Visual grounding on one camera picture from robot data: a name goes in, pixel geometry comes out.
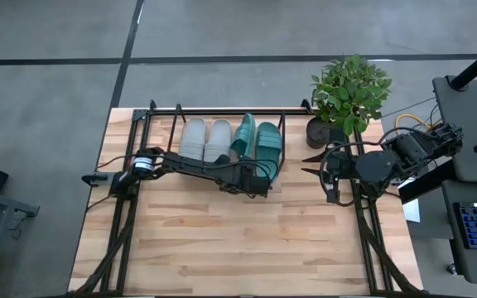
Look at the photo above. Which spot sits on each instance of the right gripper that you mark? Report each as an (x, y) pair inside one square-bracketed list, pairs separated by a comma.
[(340, 164)]

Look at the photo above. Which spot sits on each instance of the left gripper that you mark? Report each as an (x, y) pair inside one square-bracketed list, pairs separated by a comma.
[(255, 186)]

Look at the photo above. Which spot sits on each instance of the green foam slide sandal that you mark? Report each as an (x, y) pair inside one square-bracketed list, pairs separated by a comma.
[(268, 142), (243, 138)]

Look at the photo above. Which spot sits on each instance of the white foam slide sandal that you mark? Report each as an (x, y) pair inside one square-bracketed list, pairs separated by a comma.
[(193, 138), (218, 138)]

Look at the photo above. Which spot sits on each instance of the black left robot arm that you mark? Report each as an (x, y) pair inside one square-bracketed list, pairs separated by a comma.
[(189, 165)]

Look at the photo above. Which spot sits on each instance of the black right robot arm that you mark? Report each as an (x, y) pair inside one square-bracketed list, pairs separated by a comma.
[(375, 167)]

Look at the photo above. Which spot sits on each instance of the black metal shoe shelf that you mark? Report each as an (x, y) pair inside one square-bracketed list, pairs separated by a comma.
[(222, 111)]

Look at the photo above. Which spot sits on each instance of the potted green leafy plant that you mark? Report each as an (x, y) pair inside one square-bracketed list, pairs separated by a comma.
[(348, 93)]

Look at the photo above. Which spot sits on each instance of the white paper sheet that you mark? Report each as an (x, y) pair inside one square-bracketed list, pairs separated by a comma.
[(411, 211)]

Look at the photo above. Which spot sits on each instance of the black flat bar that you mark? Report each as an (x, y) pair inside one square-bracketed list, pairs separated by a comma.
[(425, 184)]

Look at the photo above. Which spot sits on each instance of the grey desk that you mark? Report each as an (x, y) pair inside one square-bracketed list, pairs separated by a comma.
[(470, 165), (462, 265)]

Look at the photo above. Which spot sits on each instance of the black round pole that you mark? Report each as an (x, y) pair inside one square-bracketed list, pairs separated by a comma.
[(476, 64)]

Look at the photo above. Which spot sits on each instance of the grey metal stand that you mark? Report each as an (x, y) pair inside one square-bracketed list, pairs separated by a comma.
[(2, 201)]

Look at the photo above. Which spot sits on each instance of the black aluminium rig frame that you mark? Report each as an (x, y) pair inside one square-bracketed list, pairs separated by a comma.
[(140, 115)]

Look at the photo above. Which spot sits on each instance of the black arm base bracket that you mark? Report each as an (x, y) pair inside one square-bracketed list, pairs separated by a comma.
[(93, 179)]

